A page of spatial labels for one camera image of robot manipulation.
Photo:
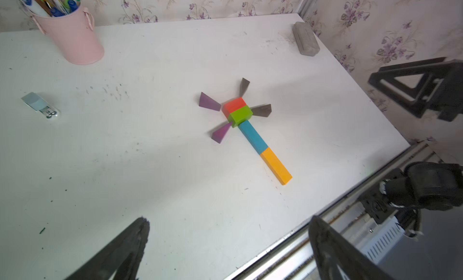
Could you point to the blue rectangular block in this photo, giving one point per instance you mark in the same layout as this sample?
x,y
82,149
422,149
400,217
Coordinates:
x,y
253,137

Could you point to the yellow rectangular block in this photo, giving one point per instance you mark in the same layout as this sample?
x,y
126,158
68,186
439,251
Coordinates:
x,y
275,165

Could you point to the red cube block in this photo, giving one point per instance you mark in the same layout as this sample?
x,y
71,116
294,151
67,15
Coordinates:
x,y
232,106

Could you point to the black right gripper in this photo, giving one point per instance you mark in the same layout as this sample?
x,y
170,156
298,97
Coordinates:
x,y
423,85

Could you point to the green cube block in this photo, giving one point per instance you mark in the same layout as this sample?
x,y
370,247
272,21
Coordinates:
x,y
239,116

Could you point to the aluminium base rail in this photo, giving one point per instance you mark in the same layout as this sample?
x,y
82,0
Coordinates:
x,y
291,257

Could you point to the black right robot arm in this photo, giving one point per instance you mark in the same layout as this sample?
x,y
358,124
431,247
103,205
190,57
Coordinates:
x,y
420,186

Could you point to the grey board eraser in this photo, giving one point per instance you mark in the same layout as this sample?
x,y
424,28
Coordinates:
x,y
305,39

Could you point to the brown triangular wedge block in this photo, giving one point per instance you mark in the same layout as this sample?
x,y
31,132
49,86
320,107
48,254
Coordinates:
x,y
243,87

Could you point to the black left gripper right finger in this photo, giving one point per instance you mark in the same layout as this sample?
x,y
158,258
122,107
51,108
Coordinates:
x,y
336,258

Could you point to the coloured pens in cup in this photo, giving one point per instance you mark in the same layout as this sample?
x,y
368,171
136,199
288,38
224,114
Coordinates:
x,y
50,8

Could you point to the purple triangular wedge block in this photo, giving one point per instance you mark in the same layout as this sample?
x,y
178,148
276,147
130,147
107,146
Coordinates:
x,y
209,103

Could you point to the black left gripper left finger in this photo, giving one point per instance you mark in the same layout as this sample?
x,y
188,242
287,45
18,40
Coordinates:
x,y
121,258

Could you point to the pink pen holder cup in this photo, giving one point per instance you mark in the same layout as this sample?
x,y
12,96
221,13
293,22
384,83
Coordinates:
x,y
74,35

